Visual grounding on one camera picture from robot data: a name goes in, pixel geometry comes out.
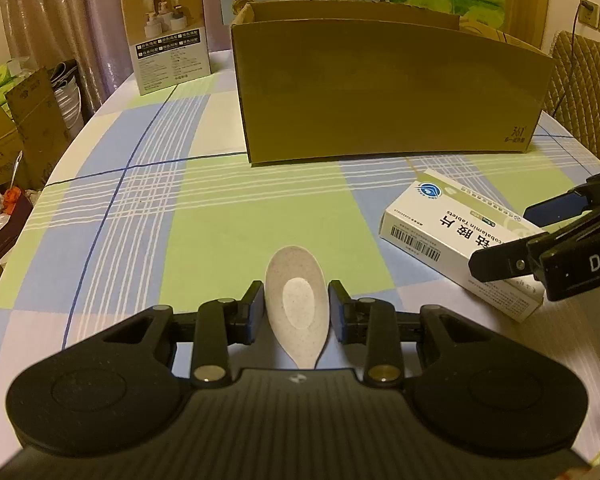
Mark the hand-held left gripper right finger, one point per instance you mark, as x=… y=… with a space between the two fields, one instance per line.
x=335 y=310

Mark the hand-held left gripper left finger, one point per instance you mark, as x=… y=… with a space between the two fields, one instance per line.
x=256 y=310

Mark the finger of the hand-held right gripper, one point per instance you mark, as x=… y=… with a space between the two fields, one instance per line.
x=500 y=260
x=555 y=205

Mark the white speckled spoon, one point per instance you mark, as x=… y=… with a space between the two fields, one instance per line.
x=295 y=295

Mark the white tablet medicine box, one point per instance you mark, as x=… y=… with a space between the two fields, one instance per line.
x=430 y=225

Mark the brown cardboard box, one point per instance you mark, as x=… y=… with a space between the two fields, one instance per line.
x=380 y=90

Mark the checked cloth desktop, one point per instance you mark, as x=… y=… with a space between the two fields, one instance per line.
x=180 y=210

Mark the quilted cushion chair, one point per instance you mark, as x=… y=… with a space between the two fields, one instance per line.
x=590 y=95

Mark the wooden door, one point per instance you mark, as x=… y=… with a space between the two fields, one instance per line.
x=527 y=0

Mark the stack of white bowls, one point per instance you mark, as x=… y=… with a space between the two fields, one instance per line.
x=67 y=95

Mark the white photo printed product box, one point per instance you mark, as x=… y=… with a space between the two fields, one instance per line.
x=165 y=35

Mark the brown cardboard carton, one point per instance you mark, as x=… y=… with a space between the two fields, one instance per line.
x=35 y=120
x=0 y=145

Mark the single green tissue pack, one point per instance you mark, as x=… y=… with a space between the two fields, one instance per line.
x=5 y=80

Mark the brown sheer curtain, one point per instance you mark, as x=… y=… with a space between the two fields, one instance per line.
x=60 y=10

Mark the white wall socket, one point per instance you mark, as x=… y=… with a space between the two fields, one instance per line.
x=590 y=14

